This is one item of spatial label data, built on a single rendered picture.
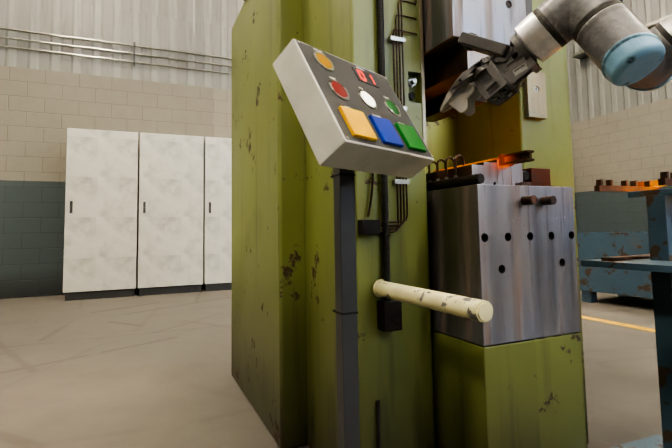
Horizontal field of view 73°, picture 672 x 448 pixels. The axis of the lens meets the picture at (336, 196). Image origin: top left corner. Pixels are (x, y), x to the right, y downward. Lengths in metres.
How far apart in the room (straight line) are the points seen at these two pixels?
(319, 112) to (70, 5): 6.92
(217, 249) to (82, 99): 2.78
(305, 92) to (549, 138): 1.13
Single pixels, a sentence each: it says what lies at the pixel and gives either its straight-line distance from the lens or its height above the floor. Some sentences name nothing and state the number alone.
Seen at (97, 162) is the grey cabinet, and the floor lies 1.69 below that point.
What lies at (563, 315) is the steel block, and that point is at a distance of 1.56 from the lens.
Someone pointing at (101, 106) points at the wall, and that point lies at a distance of 7.20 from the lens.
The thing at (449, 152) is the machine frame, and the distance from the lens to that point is 1.97.
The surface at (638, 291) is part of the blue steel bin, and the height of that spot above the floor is 0.17.
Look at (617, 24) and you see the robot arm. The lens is 0.93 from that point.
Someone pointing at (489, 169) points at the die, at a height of 0.97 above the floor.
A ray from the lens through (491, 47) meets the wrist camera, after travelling 1.02.
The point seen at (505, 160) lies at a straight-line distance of 1.47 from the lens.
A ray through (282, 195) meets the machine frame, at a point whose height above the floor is 0.93.
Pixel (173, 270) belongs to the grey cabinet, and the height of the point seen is 0.30.
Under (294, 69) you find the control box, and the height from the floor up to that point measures 1.13.
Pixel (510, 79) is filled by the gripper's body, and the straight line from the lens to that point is 0.99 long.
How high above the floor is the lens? 0.79
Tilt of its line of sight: 4 degrees up
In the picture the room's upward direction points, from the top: 1 degrees counter-clockwise
